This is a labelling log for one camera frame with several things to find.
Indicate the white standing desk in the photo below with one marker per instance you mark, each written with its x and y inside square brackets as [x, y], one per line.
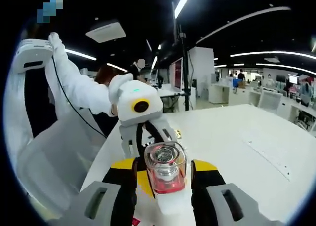
[170, 91]

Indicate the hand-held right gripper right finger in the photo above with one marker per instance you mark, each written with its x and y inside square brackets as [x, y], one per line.
[207, 201]

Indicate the curved ceiling light strip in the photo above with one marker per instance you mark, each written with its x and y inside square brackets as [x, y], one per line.
[284, 66]
[271, 52]

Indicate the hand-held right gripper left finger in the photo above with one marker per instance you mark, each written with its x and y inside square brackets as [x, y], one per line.
[118, 206]

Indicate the straight ceiling light strip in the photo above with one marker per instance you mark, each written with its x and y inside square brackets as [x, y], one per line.
[182, 2]

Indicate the black tripod stand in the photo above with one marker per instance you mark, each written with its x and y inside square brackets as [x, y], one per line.
[185, 75]

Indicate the white chest device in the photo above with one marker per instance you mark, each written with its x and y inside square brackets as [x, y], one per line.
[32, 53]

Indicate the grey mesh office chair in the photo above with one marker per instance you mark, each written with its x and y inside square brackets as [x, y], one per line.
[56, 149]

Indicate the white office chair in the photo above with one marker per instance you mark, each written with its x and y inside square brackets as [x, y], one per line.
[270, 100]

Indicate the ceiling air vent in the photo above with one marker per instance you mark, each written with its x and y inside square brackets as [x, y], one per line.
[106, 31]

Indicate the red collar skincare pump bottle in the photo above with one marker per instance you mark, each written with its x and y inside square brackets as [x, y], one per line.
[172, 201]

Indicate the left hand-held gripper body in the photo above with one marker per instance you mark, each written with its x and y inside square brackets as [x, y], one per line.
[145, 95]

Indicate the background monitor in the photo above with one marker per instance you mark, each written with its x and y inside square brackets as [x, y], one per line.
[293, 78]

